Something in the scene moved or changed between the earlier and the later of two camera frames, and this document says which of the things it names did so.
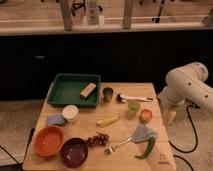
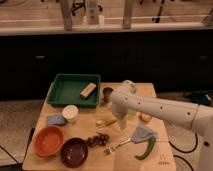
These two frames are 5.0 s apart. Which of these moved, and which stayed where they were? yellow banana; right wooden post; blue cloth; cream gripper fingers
Moved: cream gripper fingers
Stayed: yellow banana; blue cloth; right wooden post
